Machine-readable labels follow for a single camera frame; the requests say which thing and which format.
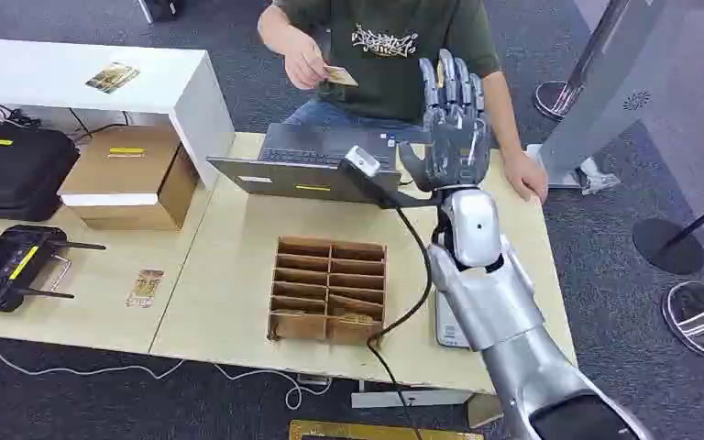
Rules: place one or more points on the person's left hand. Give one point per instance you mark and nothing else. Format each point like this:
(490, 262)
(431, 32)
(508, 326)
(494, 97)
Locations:
(525, 176)

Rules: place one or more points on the person's right hand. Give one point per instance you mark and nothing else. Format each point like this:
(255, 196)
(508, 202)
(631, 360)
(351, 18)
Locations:
(303, 61)

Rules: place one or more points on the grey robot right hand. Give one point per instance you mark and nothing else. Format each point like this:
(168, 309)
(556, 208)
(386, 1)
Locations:
(458, 152)

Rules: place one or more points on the gold printed card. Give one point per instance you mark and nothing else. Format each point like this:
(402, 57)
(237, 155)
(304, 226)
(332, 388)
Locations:
(112, 78)
(343, 76)
(358, 317)
(145, 288)

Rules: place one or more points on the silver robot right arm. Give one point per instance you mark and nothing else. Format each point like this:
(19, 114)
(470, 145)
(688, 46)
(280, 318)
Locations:
(498, 303)

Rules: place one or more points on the clear plastic wrap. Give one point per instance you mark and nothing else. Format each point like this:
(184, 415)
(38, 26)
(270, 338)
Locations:
(598, 177)

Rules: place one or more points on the person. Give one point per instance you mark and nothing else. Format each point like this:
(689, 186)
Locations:
(382, 85)

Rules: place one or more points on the grey laptop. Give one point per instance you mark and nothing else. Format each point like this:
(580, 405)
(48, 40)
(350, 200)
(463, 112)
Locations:
(303, 176)

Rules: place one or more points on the silver kiosk stand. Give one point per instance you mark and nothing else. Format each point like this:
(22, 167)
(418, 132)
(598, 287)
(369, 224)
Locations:
(613, 91)

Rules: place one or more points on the black chair base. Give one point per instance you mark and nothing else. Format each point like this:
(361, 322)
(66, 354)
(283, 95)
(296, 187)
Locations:
(160, 9)

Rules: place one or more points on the wooden card box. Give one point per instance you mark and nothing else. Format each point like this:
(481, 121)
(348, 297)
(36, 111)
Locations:
(300, 285)

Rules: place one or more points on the brown cardboard box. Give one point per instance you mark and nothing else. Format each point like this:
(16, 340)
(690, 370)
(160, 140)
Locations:
(121, 170)

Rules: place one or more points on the chrome stanchion base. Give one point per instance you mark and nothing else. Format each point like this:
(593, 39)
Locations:
(701, 319)

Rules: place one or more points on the white shelf bench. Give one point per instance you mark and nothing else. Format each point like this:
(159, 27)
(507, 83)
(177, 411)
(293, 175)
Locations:
(54, 73)

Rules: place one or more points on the yellow floor plate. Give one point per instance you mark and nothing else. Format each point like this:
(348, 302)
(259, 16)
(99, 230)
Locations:
(352, 431)

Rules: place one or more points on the black carry case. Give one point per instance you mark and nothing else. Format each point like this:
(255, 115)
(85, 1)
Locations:
(12, 176)

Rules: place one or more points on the black remote controller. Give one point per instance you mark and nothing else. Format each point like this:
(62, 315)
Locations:
(6, 267)

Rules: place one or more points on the black camera bracket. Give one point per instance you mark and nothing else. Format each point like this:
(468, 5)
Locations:
(382, 193)

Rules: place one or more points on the chrome stanchion post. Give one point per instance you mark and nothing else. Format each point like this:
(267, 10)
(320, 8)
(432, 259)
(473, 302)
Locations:
(561, 97)

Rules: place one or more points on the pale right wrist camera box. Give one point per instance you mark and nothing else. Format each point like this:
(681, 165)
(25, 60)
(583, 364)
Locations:
(361, 161)

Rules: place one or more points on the black stanchion post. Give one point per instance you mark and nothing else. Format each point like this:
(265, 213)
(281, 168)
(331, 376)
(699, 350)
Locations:
(668, 246)

